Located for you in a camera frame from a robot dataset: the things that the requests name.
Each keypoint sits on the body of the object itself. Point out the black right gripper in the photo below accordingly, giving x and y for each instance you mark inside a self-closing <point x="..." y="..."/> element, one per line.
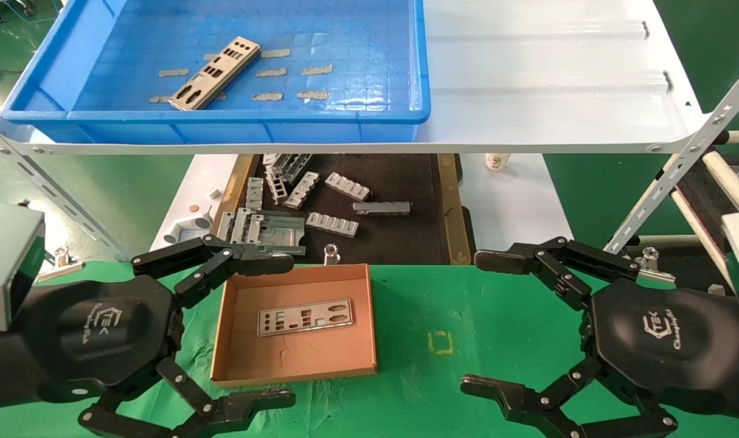
<point x="673" y="340"/>

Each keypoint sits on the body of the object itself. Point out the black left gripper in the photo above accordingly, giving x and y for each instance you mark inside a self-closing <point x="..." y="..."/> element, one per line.
<point x="95" y="328"/>

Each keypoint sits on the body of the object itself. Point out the brown cardboard box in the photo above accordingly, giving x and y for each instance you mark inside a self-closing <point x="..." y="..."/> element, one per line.
<point x="296" y="359"/>

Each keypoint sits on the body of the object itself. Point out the blue plastic tray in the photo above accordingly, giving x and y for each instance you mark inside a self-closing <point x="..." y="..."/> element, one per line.
<point x="357" y="61"/>

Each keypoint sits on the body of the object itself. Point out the green table cloth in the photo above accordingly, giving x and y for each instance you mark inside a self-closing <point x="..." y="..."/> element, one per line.
<point x="430" y="292"/>

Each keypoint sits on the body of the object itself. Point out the white pipe fitting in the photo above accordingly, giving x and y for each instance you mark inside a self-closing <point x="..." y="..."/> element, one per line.
<point x="190" y="226"/>

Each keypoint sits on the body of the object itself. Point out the large grey flat plate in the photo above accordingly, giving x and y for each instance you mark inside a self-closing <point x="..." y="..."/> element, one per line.
<point x="284" y="230"/>

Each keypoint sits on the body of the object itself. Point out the silver binder clip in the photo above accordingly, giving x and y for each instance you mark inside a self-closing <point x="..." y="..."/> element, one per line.
<point x="62" y="261"/>
<point x="331" y="252"/>
<point x="652" y="264"/>

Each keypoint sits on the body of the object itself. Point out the grey slotted metal part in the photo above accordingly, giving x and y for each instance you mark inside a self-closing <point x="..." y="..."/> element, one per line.
<point x="255" y="193"/>

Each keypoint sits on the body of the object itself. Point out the grey ribbed metal part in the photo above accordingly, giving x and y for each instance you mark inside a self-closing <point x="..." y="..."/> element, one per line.
<point x="348" y="186"/>
<point x="301" y="190"/>
<point x="333" y="224"/>

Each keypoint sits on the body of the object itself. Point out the grey ladder shaped part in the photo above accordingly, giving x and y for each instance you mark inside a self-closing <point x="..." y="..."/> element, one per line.
<point x="277" y="184"/>

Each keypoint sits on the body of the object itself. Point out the white paper cup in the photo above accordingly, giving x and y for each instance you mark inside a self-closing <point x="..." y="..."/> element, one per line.
<point x="497" y="161"/>

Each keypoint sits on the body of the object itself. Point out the small grey metal part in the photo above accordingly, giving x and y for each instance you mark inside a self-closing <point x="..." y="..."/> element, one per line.
<point x="270" y="159"/>

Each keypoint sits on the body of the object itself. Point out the long white rod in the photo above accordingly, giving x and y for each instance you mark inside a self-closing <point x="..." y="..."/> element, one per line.
<point x="697" y="231"/>

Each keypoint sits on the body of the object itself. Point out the dark grey metal bar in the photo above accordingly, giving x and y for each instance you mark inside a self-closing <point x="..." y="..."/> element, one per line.
<point x="381" y="208"/>

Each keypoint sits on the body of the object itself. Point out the grey perforated angle bar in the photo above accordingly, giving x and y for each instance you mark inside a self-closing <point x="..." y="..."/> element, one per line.
<point x="679" y="164"/>
<point x="53" y="191"/>

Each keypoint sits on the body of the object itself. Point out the white metal shelf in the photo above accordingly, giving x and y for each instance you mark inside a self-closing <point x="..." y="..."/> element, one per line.
<point x="539" y="91"/>

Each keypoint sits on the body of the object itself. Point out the grey metal bracket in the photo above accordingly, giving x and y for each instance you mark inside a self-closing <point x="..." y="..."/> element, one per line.
<point x="224" y="224"/>
<point x="246" y="224"/>

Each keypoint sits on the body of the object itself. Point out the black mat wooden frame tray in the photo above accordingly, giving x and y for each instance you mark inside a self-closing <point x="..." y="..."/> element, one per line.
<point x="399" y="243"/>

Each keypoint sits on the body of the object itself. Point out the grey metal bracket part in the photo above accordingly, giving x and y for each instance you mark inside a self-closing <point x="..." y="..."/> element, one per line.
<point x="295" y="165"/>

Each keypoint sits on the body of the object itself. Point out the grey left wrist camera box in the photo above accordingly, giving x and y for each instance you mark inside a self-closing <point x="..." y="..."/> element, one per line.
<point x="7" y="261"/>

